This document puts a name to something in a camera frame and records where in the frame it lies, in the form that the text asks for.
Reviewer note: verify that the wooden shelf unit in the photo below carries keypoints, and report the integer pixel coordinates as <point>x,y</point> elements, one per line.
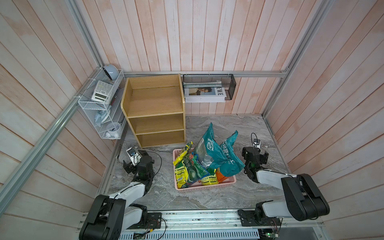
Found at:
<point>154,107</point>

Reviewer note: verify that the black mesh wall basket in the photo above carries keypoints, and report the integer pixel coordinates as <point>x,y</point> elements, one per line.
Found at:
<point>228,81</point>

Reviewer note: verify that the white magazine book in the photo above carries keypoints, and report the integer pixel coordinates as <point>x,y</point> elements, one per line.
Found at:
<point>212,92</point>

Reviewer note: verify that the yellow green fertilizer bag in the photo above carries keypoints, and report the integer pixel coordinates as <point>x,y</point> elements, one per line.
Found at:
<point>210,180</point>

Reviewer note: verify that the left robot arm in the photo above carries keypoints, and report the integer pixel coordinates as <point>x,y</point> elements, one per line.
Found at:
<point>126,195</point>

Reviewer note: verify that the large teal fertilizer bag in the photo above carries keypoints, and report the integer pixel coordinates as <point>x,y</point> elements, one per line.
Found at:
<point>209,152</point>

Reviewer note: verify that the white iron in rack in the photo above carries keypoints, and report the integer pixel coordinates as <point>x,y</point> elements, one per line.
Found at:
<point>102,116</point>

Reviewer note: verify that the teal orange fertilizer bag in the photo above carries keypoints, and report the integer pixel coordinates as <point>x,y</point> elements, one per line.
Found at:
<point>233,165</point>

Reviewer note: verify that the white calculator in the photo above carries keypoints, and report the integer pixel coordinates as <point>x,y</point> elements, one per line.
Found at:
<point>102,92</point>

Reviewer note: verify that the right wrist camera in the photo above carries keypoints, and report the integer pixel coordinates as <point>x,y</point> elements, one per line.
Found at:
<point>256,143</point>

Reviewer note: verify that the pink plastic basket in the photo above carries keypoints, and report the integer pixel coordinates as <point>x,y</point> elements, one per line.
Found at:
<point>198,186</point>

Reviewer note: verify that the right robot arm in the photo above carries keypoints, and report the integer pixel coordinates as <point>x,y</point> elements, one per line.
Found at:
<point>303,199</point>

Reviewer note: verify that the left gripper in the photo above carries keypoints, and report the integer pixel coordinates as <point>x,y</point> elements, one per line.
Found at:
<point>129,167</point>

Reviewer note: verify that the colourful green fertilizer bag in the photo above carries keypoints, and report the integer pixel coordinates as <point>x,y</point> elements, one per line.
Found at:
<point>195,170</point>

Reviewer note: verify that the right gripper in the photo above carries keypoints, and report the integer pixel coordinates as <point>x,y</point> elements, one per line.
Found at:
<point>263,158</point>

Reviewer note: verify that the white cup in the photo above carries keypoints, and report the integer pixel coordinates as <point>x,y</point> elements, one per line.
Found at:
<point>113,130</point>

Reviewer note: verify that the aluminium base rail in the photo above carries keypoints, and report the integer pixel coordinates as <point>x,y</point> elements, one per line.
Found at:
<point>214,225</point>

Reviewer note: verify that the white wire mesh rack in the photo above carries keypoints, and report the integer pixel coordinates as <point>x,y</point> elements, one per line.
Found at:
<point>90,107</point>

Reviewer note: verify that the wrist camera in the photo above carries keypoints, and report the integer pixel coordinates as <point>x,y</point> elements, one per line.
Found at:
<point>256,143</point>
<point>134,156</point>

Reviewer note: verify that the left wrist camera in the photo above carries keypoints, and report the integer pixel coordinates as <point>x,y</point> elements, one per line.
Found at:
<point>134,156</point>

